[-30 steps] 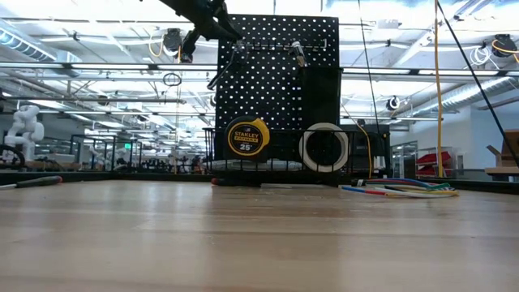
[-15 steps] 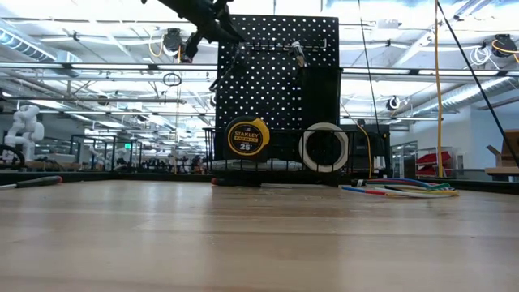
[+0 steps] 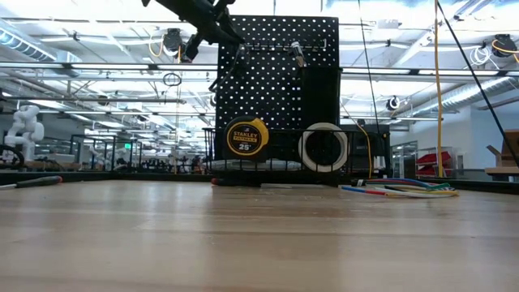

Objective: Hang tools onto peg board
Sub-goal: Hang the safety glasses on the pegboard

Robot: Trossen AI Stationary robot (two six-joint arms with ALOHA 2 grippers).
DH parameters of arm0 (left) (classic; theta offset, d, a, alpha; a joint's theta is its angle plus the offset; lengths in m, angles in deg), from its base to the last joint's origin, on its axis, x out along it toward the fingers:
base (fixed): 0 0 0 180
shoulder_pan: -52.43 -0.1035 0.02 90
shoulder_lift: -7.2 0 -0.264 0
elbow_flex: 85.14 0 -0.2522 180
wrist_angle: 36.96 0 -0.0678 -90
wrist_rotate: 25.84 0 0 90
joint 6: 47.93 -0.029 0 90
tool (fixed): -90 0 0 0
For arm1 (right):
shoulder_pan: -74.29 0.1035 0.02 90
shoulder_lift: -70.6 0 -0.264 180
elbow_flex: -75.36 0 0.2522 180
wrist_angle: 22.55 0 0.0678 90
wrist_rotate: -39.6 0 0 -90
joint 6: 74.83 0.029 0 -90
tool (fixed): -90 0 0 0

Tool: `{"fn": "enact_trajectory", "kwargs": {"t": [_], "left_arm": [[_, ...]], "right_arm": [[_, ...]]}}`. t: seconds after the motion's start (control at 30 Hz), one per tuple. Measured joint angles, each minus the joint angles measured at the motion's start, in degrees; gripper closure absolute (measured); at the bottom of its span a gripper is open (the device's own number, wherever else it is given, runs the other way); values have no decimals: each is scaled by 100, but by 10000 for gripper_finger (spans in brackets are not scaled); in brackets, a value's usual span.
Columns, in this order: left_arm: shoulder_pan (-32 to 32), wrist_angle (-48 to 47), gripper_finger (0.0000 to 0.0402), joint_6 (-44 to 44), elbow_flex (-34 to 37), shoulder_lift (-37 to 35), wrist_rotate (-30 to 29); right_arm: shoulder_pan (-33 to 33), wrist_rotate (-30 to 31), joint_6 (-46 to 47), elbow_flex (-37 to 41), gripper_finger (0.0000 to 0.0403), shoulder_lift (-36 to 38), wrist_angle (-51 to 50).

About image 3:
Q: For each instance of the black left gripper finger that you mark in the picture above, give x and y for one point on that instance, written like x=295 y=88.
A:
x=229 y=34
x=193 y=48

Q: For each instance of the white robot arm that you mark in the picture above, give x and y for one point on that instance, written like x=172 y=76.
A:
x=26 y=130

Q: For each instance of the black aluminium table frame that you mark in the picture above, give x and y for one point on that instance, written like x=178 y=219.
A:
x=101 y=176

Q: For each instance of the cardboard box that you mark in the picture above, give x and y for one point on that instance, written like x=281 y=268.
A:
x=511 y=150

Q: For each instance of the wooden workbench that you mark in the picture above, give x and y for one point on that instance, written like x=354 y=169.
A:
x=503 y=171

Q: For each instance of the black cabinet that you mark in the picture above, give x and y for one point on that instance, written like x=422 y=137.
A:
x=377 y=150

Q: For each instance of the clear black safety glasses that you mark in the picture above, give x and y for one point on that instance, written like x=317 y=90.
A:
x=243 y=52

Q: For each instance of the dark screwdriver with red end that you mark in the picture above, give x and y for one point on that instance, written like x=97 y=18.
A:
x=40 y=181

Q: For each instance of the red storage bin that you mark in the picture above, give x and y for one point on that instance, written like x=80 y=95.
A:
x=430 y=170
x=436 y=159

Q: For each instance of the black plastic cup bin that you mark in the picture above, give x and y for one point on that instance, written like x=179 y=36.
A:
x=322 y=97

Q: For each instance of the black yellow tape measure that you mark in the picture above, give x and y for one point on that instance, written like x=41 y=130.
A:
x=247 y=138

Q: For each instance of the black perforated peg board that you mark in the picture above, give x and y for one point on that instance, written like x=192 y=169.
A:
x=275 y=93

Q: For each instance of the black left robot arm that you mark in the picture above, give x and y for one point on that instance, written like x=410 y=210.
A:
x=166 y=6

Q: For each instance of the white masking tape roll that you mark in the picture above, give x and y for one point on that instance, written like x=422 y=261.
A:
x=303 y=148

